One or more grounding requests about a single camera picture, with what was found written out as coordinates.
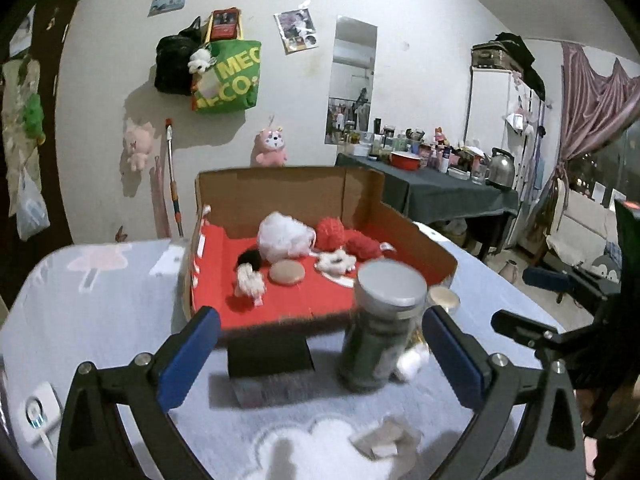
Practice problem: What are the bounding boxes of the red cardboard box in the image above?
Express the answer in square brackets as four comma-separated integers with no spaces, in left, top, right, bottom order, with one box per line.
[184,167,458,338]

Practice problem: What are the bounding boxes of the white cotton ball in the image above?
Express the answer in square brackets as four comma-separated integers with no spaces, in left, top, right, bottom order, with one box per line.
[394,344,430,382]

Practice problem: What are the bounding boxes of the white mesh bath pouf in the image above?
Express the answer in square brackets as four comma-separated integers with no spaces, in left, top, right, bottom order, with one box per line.
[256,211,316,263]

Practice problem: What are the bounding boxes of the cream knitted scrunchie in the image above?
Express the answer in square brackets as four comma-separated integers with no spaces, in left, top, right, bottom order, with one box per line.
[234,263,266,307]

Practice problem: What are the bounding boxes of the red bear shaped sponge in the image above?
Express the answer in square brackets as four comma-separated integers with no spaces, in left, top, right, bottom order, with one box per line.
[344,231,383,262]

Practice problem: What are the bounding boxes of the plastic bag on door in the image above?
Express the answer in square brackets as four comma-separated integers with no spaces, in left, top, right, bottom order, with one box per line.
[15,169,50,242]

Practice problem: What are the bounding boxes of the red crochet mesh pouf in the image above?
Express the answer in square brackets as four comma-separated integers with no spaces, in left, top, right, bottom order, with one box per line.
[314,217,346,252]

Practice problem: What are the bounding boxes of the black hanging bag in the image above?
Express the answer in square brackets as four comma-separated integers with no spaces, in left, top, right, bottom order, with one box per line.
[154,16,202,96]

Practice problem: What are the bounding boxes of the white refrigerator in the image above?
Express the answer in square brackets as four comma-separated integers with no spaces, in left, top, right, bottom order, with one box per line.
[463,67,540,186]

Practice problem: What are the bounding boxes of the small white plush toy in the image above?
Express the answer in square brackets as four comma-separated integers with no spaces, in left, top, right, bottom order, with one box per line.
[188,48,216,75]

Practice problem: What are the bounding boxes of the white wireless charger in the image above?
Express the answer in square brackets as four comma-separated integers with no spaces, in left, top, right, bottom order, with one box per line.
[17,382,62,445]

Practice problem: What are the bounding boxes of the wall photo poster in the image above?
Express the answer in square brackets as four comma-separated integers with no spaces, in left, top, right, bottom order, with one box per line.
[274,8,319,54]

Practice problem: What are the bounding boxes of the white fluffy scrunchie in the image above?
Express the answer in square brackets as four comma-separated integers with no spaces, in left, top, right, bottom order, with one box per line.
[314,249,357,276]

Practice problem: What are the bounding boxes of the red bowl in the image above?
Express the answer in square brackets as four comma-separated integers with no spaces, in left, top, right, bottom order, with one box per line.
[390,152,421,171]

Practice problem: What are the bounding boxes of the dark green tablecloth table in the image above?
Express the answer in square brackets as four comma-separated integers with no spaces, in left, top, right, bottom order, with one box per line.
[335,154,518,250]

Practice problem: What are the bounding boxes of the large jar dark contents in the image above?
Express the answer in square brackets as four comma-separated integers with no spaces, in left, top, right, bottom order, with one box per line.
[338,259,428,392]

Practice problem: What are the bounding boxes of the dark wooden door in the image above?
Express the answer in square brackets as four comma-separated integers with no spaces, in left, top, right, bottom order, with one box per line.
[1,0,77,302]

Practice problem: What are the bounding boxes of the round beige powder puff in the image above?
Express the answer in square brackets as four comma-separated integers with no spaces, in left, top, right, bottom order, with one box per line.
[268,259,306,286]

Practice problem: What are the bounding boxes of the black fuzzy scrunchie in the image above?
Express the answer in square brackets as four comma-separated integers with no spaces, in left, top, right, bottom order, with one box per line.
[235,248,262,271]

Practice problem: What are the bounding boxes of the pink curtain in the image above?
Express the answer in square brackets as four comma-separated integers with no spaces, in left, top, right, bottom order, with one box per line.
[554,42,639,202]

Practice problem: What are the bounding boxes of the black colourful printed box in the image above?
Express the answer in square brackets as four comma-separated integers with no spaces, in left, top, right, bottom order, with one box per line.
[227,334,316,410]

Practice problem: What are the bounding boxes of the white cotton pad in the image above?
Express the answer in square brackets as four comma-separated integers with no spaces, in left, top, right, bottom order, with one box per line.
[349,415,422,460]

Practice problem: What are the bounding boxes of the pink plush on wall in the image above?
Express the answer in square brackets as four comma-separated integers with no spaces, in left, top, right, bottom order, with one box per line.
[122,118,155,172]

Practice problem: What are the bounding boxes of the pink owl plush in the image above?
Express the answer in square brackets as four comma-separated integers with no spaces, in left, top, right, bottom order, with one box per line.
[254,128,288,167]

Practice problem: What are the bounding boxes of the green plush on door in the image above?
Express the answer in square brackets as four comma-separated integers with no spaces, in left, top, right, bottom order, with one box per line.
[23,93,46,145]

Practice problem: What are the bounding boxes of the wall mirror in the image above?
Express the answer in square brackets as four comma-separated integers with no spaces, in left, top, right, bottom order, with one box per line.
[324,15,378,145]

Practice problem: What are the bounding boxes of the green tote bag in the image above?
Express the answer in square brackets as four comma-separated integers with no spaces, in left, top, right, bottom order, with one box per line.
[191,6,262,114]

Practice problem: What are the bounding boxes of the metal kettle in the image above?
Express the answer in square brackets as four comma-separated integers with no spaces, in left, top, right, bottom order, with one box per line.
[487,148,515,190]

